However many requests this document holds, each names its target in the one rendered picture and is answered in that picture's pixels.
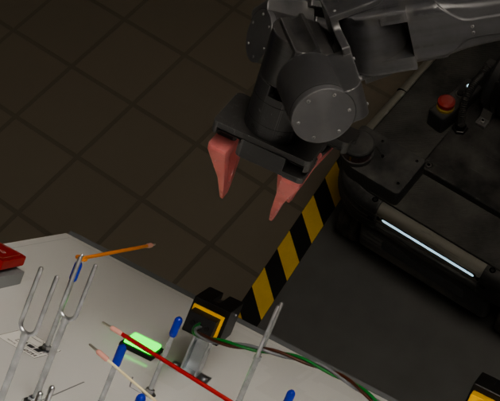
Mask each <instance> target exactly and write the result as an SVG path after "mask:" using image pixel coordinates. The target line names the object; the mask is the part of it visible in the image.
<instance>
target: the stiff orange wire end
mask: <svg viewBox="0 0 500 401"><path fill-rule="evenodd" d="M155 245H156V244H155V243H147V244H145V245H141V246H136V247H128V248H123V249H119V250H115V251H107V252H102V253H98V254H93V255H85V256H84V257H83V259H82V262H86V261H87V260H88V259H93V258H97V257H102V256H106V255H113V254H118V253H122V252H127V251H134V250H138V249H142V248H151V247H153V246H155Z"/></svg>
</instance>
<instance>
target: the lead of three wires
mask: <svg viewBox="0 0 500 401"><path fill-rule="evenodd" d="M200 324H201V323H200V322H198V323H197V324H195V325H194V326H193V327H192V334H193V335H194V336H195V337H197V338H199V339H201V340H202V341H206V342H208V343H211V344H215V345H222V346H225V347H228V348H236V349H245V350H248V351H251V352H255V351H256V345H251V344H247V343H241V342H232V341H228V340H224V339H221V338H217V337H209V336H208V335H206V334H204V333H201V332H199V331H197V330H198V329H201V328H202V326H201V325H200Z"/></svg>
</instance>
